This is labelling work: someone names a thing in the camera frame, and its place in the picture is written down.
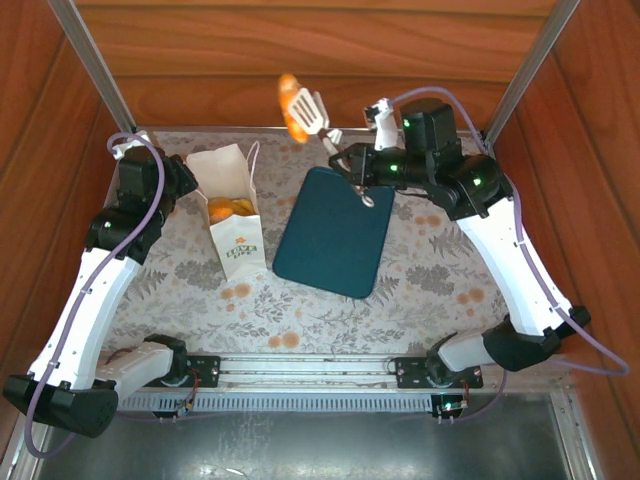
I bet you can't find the long striped orange loaf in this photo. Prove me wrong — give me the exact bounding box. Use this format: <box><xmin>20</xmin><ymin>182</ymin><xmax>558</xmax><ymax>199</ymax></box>
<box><xmin>277</xmin><ymin>73</ymin><xmax>310</xmax><ymax>146</ymax></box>

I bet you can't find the sugar-coated oval bread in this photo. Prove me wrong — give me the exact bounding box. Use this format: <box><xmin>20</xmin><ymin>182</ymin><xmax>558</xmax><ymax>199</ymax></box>
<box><xmin>207</xmin><ymin>197</ymin><xmax>236</xmax><ymax>225</ymax></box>

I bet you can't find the white paper bag green print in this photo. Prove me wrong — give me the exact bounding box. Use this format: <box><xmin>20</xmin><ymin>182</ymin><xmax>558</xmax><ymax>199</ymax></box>
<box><xmin>185</xmin><ymin>140</ymin><xmax>269</xmax><ymax>283</ymax></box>

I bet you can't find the dark teal tray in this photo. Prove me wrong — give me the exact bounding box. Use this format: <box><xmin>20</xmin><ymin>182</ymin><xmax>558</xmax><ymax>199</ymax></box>
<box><xmin>272</xmin><ymin>166</ymin><xmax>396</xmax><ymax>300</ymax></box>

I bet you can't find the thin aluminium table edge strip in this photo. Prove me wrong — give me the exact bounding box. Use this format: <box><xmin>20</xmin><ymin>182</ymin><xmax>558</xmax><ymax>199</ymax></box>
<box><xmin>133</xmin><ymin>125</ymin><xmax>485</xmax><ymax>137</ymax></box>

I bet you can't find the floral tablecloth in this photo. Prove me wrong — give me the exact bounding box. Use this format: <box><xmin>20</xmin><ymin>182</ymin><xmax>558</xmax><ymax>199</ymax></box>
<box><xmin>107</xmin><ymin>130</ymin><xmax>506</xmax><ymax>357</ymax></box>

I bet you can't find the small board with green light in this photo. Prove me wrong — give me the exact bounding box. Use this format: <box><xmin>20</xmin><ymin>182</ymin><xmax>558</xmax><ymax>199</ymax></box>
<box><xmin>430</xmin><ymin>393</ymin><xmax>471</xmax><ymax>425</ymax></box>

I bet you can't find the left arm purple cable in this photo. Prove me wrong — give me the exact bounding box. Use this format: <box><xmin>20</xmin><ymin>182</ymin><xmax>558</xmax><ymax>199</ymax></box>
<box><xmin>23</xmin><ymin>132</ymin><xmax>167</xmax><ymax>459</ymax></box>

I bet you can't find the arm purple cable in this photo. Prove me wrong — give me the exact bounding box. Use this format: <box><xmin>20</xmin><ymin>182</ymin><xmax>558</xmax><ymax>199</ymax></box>
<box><xmin>392</xmin><ymin>87</ymin><xmax>630</xmax><ymax>424</ymax></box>
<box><xmin>23</xmin><ymin>132</ymin><xmax>167</xmax><ymax>459</ymax></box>

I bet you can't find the aluminium frame post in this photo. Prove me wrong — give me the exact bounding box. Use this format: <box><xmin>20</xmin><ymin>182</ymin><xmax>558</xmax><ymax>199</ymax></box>
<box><xmin>47</xmin><ymin>0</ymin><xmax>137</xmax><ymax>132</ymax></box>
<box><xmin>482</xmin><ymin>0</ymin><xmax>584</xmax><ymax>145</ymax></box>

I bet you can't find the aluminium front frame rail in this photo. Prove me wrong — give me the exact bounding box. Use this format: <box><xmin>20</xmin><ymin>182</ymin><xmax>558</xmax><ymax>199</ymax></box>
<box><xmin>99</xmin><ymin>349</ymin><xmax>574</xmax><ymax>394</ymax></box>

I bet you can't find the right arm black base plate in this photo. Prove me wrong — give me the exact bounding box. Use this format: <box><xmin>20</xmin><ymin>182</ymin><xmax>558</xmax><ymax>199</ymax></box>
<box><xmin>393</xmin><ymin>354</ymin><xmax>485</xmax><ymax>391</ymax></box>

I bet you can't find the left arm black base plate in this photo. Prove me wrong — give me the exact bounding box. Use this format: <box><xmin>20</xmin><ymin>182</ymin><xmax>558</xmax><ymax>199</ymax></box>
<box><xmin>185</xmin><ymin>353</ymin><xmax>222</xmax><ymax>389</ymax></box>

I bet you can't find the slotted grey cable duct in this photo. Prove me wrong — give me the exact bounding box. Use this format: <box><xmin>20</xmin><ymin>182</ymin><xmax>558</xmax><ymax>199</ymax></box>
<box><xmin>117</xmin><ymin>391</ymin><xmax>436</xmax><ymax>414</ymax></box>

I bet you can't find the small board with wires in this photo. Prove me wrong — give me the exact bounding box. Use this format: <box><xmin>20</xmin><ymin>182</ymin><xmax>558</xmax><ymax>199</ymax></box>
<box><xmin>172</xmin><ymin>387</ymin><xmax>201</xmax><ymax>416</ymax></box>

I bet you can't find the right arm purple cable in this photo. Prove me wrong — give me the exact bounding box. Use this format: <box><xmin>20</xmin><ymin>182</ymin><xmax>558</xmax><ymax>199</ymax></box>
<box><xmin>392</xmin><ymin>87</ymin><xmax>630</xmax><ymax>424</ymax></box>

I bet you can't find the aluminium side rail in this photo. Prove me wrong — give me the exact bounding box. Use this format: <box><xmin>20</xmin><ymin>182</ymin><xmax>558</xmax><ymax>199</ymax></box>
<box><xmin>547</xmin><ymin>387</ymin><xmax>604</xmax><ymax>480</ymax></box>
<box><xmin>0</xmin><ymin>414</ymin><xmax>51</xmax><ymax>480</ymax></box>

